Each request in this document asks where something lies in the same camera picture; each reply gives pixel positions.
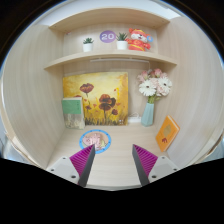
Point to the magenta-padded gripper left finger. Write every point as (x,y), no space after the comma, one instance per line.
(80,160)

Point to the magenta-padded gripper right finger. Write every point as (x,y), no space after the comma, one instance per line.
(146,160)

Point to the round blue-rimmed cartoon mouse pad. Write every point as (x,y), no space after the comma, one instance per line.
(84,145)

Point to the orange book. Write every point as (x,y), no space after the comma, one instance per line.
(167,133)

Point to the pale teal faceted vase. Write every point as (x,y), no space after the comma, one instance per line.
(147,115)

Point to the green and beige book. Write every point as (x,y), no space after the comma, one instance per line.
(72,111)

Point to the yellow poppy flower painting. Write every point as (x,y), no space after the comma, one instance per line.
(100,96)

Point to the pink and white flower bouquet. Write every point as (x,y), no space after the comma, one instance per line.
(154,85)

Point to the light wooden shelf unit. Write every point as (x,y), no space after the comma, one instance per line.
(110,56)

